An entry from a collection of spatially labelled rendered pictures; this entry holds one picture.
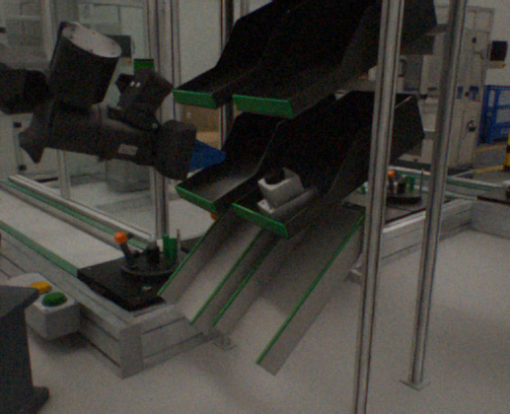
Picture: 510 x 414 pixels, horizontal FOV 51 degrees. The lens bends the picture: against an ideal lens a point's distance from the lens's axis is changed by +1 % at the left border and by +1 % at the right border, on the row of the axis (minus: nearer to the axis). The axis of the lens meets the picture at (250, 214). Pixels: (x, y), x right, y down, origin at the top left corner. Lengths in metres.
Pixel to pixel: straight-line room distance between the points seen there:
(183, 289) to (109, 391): 0.22
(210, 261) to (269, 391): 0.25
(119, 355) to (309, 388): 0.34
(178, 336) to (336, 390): 0.32
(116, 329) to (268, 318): 0.29
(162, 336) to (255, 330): 0.26
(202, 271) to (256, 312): 0.16
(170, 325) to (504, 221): 1.25
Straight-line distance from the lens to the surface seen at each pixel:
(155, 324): 1.02
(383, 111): 0.73
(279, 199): 0.71
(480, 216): 1.96
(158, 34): 1.33
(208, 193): 0.88
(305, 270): 0.84
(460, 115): 7.55
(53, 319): 1.08
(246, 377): 1.01
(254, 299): 0.87
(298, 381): 1.00
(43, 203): 1.92
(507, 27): 12.61
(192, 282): 0.97
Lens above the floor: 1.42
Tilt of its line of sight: 16 degrees down
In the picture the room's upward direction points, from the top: 1 degrees clockwise
